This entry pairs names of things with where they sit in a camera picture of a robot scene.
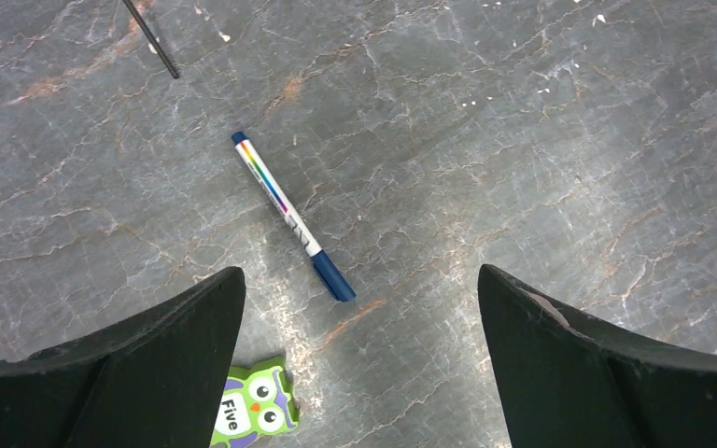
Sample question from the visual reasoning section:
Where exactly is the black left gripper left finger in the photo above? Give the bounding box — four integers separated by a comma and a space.
0, 267, 246, 447

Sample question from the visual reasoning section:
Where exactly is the green owl eraser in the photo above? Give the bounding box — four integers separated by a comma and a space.
209, 356, 299, 447

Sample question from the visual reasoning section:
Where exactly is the blue whiteboard marker pen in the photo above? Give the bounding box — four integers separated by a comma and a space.
232, 132, 357, 302

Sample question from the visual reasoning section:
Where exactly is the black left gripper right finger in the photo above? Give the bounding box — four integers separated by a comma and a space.
478, 264, 717, 447

